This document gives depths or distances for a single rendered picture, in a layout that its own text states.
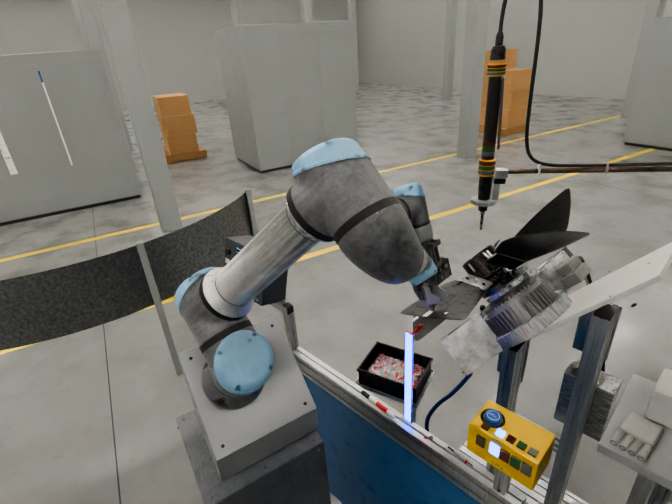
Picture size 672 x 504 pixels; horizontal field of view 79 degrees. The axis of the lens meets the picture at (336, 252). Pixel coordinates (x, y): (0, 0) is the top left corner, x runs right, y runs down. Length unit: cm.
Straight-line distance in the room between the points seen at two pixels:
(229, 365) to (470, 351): 82
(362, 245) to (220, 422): 62
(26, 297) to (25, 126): 440
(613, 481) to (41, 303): 295
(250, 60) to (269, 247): 646
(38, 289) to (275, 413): 181
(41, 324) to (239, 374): 199
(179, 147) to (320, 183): 849
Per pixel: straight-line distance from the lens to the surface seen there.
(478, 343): 141
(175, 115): 898
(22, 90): 680
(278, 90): 727
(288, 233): 68
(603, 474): 253
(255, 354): 85
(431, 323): 152
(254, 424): 107
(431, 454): 132
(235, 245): 157
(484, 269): 140
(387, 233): 59
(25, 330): 277
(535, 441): 109
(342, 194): 60
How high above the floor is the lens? 188
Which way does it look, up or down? 27 degrees down
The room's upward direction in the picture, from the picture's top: 4 degrees counter-clockwise
